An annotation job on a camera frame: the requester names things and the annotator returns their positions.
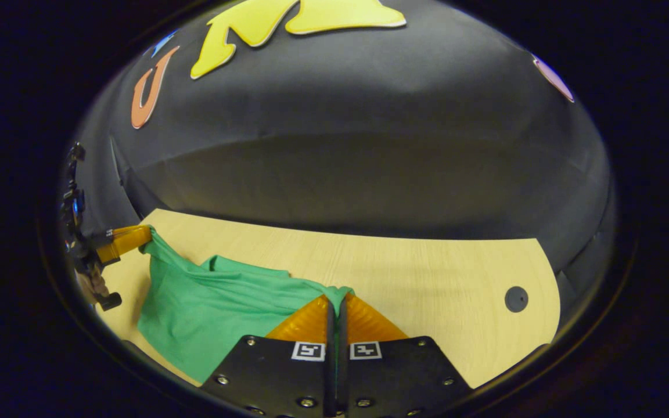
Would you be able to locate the green T-shirt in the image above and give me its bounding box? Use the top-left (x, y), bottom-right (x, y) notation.
top-left (137, 226), bottom-right (354, 385)

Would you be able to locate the black backdrop cloth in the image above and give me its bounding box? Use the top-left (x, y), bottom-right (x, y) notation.
top-left (64, 0), bottom-right (614, 302)

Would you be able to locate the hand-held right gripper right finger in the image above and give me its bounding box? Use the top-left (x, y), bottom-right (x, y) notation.
top-left (337, 292), bottom-right (474, 418)

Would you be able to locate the black table cable grommet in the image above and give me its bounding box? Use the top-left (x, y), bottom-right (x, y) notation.
top-left (505, 286), bottom-right (529, 313)

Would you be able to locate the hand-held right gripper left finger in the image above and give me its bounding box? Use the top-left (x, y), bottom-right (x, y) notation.
top-left (200, 293), bottom-right (336, 418)

